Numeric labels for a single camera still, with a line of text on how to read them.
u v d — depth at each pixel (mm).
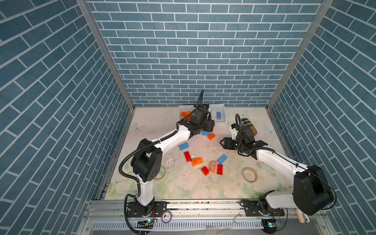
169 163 909
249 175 862
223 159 910
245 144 669
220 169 866
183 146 963
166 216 722
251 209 735
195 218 723
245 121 1083
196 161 889
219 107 1165
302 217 706
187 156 910
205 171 864
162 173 861
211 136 1019
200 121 694
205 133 1023
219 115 1141
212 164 866
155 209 732
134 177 513
